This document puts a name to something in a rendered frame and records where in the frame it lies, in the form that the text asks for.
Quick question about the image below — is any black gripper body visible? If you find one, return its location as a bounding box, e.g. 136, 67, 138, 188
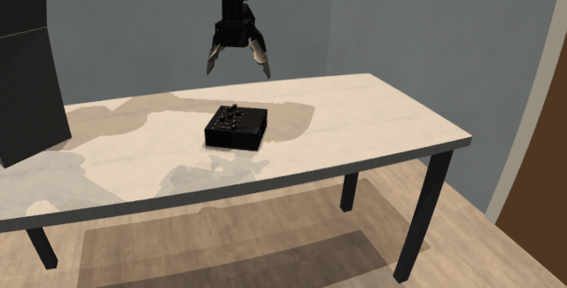
215, 0, 254, 48

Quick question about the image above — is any black lighting desk panel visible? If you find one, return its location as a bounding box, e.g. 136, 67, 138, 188
205, 104, 268, 151

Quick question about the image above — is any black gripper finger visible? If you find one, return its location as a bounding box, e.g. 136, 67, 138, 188
249, 25, 270, 78
206, 34, 225, 75

